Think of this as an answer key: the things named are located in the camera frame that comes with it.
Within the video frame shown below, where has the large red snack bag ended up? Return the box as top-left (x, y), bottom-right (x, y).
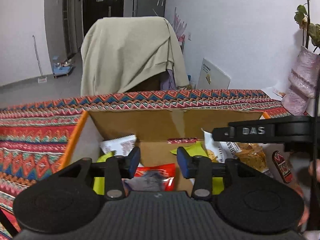
top-left (122, 163), bottom-right (177, 192)

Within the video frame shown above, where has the person's right hand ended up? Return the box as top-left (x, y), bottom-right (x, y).
top-left (308, 159), bottom-right (320, 183)

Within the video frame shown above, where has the pink textured vase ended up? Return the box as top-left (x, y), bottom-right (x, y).
top-left (281, 45), bottom-right (320, 117)

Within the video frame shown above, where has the green snack packet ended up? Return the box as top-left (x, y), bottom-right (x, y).
top-left (170, 141), bottom-right (224, 194)
top-left (93, 151), bottom-right (118, 196)

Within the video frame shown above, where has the orange cardboard box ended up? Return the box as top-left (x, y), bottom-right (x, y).
top-left (59, 107), bottom-right (304, 198)

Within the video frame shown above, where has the beige cloth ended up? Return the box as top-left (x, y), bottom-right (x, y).
top-left (80, 16), bottom-right (190, 96)

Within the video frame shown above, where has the pile of white gold packets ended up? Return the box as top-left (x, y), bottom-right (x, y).
top-left (100, 129), bottom-right (270, 173)

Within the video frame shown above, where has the printed paper leaflet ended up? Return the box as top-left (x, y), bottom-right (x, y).
top-left (265, 86), bottom-right (287, 98)

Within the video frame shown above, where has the red patterned tablecloth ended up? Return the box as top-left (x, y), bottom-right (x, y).
top-left (0, 89), bottom-right (320, 240)

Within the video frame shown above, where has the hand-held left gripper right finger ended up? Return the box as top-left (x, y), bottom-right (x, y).
top-left (176, 146), bottom-right (260, 201)

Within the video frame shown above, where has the purple garment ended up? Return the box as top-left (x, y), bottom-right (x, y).
top-left (160, 69), bottom-right (179, 90)

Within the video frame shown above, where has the mop with long handle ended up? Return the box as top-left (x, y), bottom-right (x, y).
top-left (32, 35), bottom-right (48, 83)

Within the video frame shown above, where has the blue pet feeder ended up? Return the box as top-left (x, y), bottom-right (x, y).
top-left (52, 55), bottom-right (73, 79)

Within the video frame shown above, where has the black door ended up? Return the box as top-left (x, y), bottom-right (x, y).
top-left (82, 0), bottom-right (125, 40)

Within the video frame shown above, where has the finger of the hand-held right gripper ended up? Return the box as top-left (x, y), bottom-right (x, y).
top-left (212, 126), bottom-right (235, 142)

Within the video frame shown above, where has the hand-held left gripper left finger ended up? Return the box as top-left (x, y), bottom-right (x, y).
top-left (59, 146), bottom-right (141, 201)

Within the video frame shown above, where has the white printed board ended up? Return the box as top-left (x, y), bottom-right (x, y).
top-left (197, 58), bottom-right (231, 90)

